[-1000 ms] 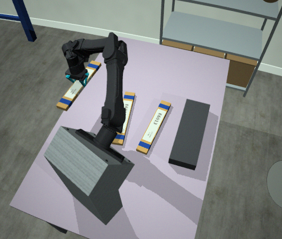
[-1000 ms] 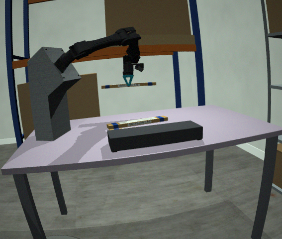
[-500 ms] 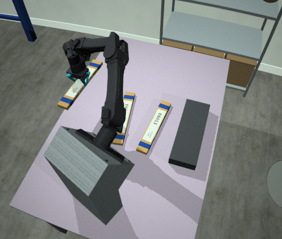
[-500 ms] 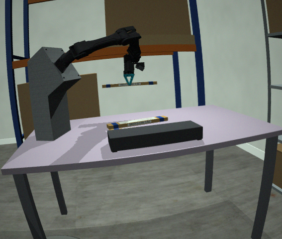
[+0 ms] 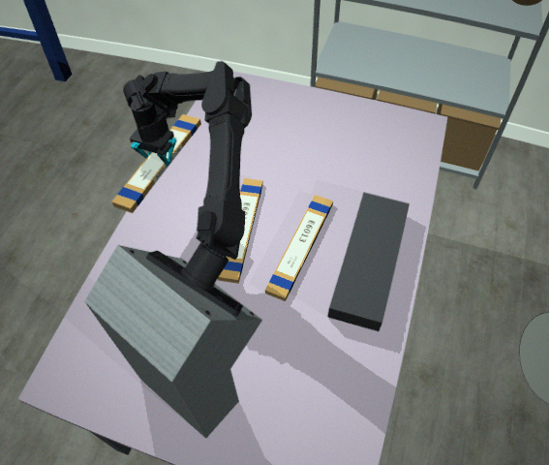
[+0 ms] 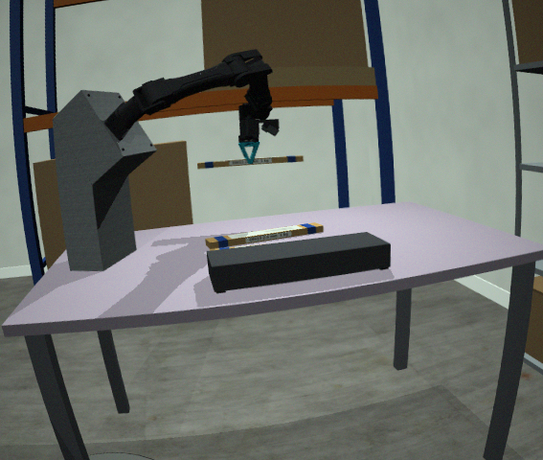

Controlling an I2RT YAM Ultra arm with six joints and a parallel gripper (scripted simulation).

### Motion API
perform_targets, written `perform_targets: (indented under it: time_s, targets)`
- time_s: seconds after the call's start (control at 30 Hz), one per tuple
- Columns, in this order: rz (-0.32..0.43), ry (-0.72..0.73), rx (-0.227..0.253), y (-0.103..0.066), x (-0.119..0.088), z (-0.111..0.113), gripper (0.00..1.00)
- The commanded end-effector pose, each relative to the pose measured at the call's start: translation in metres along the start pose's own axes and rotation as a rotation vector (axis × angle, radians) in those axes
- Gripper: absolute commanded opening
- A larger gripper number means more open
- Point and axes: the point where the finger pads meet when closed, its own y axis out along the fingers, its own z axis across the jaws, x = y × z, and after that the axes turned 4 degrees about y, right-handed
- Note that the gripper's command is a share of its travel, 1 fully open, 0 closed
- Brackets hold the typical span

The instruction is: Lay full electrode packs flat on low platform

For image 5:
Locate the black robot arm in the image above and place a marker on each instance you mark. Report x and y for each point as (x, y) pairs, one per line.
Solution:
(222, 225)

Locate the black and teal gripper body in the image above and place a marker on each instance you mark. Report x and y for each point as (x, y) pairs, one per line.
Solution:
(150, 139)

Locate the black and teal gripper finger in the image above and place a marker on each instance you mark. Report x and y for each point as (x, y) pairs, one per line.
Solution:
(136, 146)
(169, 152)

